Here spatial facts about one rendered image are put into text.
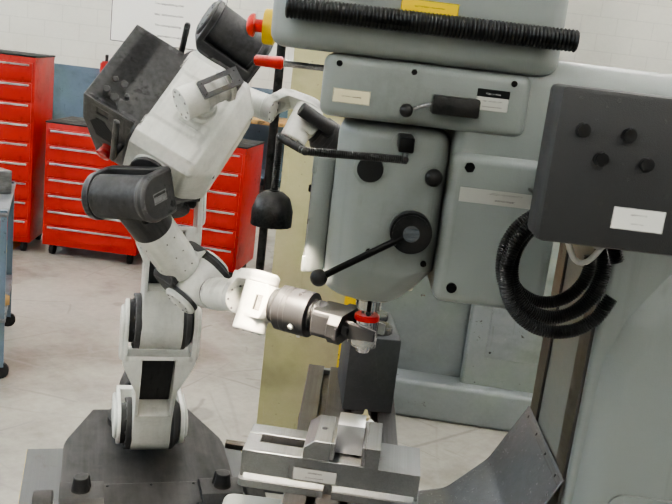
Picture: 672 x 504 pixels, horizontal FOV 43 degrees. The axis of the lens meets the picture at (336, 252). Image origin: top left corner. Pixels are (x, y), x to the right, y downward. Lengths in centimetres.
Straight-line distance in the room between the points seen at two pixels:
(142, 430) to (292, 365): 121
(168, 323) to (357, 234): 83
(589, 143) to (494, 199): 29
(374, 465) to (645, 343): 55
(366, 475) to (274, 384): 186
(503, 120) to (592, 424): 53
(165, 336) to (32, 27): 930
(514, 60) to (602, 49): 949
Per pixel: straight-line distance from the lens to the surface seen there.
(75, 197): 654
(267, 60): 160
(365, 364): 202
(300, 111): 203
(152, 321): 214
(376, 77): 138
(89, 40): 1103
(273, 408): 353
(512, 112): 140
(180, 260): 181
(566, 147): 116
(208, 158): 174
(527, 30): 135
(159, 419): 234
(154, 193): 168
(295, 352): 343
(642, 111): 118
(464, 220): 141
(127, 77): 179
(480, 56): 138
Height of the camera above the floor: 173
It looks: 13 degrees down
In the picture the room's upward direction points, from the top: 7 degrees clockwise
